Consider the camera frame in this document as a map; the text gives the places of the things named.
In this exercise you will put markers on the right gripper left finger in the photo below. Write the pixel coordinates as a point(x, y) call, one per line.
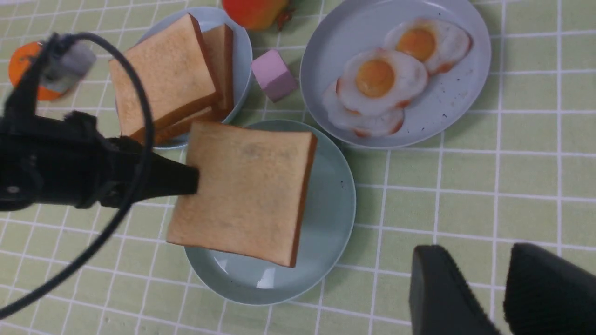
point(440, 300)

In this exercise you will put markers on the fried egg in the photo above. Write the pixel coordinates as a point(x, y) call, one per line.
point(438, 44)
point(385, 124)
point(379, 80)

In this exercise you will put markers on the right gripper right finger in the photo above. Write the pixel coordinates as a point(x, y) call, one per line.
point(547, 295)

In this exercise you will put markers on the blue-grey bread plate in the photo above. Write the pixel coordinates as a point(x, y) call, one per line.
point(238, 53)

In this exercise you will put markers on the blue-grey egg plate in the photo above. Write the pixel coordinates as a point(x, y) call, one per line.
point(357, 25)

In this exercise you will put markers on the orange mandarin fruit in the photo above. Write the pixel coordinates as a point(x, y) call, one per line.
point(20, 61)

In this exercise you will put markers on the teal empty plate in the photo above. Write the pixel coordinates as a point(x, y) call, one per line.
point(326, 228)

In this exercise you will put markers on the pink-lilac cube block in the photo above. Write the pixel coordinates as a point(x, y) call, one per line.
point(273, 75)

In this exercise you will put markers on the red tomato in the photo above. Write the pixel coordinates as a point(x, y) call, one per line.
point(256, 15)

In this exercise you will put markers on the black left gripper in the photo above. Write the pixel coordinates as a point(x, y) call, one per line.
point(68, 162)

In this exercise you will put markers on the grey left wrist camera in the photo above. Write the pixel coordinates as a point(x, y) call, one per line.
point(67, 68)

